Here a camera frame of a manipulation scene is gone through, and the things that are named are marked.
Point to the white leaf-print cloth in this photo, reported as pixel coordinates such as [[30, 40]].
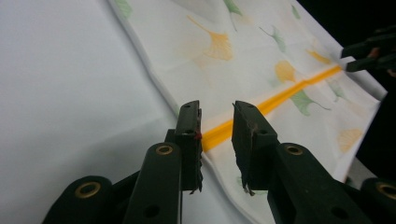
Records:
[[249, 40]]

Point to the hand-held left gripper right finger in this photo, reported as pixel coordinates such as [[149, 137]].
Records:
[[253, 155]]

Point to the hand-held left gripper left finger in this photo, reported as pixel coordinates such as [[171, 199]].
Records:
[[190, 155]]

